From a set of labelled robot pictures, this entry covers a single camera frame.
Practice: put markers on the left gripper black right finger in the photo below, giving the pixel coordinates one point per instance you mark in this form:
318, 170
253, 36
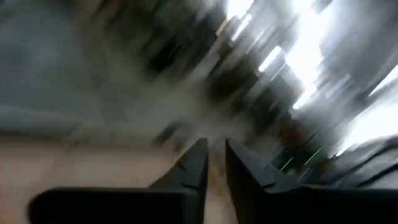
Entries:
264, 199

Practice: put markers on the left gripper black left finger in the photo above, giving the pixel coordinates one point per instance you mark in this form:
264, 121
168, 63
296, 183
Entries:
174, 199

